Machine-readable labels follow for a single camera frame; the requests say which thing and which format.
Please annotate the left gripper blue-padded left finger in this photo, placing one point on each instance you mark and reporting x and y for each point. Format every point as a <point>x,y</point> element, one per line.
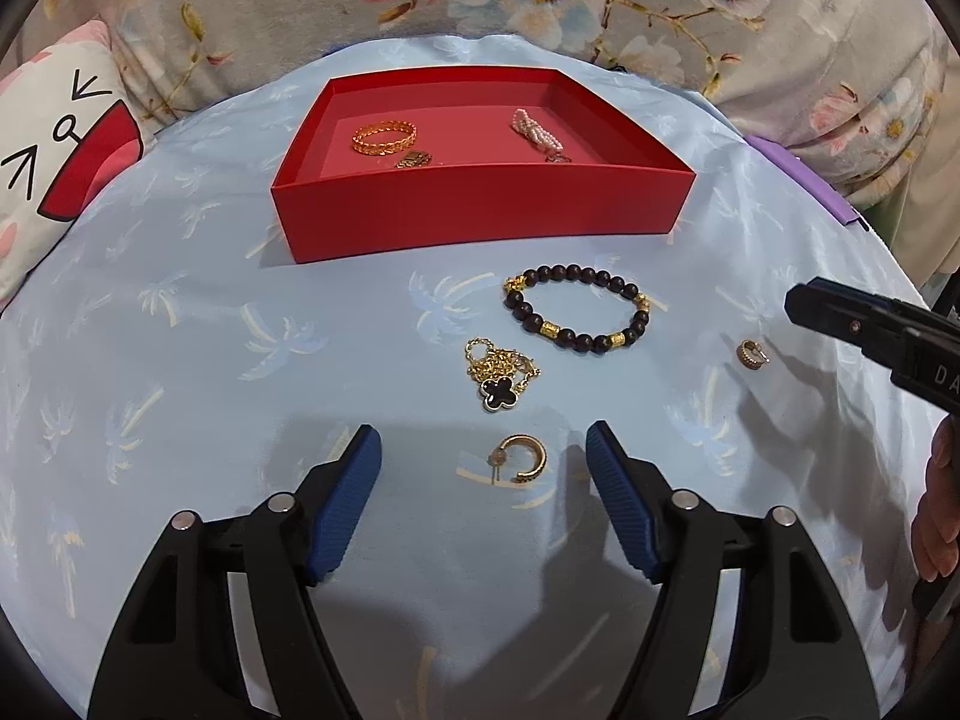
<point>172,651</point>

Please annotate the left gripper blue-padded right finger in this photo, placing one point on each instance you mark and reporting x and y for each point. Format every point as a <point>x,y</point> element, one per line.
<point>794,652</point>

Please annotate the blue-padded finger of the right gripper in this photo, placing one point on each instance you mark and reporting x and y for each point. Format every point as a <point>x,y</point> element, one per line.
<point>918,360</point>
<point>827,306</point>

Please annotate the small rose gold hoop earring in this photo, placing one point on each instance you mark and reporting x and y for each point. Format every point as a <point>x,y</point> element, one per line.
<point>751,354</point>

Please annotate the gold link wristwatch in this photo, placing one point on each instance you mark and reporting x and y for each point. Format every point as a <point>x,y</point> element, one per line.
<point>414,158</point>

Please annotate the red shallow jewelry tray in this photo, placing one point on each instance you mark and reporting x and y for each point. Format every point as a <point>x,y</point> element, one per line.
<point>518,153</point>

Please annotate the person's right hand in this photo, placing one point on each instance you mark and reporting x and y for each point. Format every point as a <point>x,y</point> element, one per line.
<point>934,533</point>

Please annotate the purple flat object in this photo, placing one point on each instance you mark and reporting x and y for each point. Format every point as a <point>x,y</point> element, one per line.
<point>794,167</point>

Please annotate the grey floral fleece blanket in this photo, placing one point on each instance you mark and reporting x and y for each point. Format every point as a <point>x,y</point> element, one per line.
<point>865,92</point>

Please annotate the light blue satin cloth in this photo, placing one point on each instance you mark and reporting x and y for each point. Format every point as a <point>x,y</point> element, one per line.
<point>170,355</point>

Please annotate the gold twisted bangle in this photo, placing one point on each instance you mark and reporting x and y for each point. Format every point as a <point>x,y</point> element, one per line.
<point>384,138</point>

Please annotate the white pink cat face pillow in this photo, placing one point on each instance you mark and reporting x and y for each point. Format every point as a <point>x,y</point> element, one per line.
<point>68,128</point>

